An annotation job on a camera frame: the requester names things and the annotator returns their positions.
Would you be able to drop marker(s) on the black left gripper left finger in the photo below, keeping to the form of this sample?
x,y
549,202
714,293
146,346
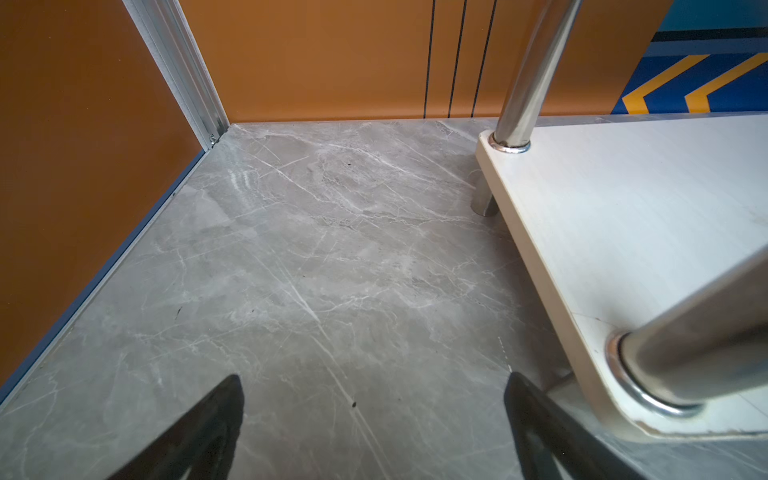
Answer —
x,y
199,445

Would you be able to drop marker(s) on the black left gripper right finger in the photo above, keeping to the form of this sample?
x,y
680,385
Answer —
x,y
548,441

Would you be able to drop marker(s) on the white two-tier shelf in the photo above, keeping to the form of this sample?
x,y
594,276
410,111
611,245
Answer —
x,y
647,244

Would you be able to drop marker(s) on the aluminium corner post left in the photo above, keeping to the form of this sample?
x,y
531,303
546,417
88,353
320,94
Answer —
x,y
167,34

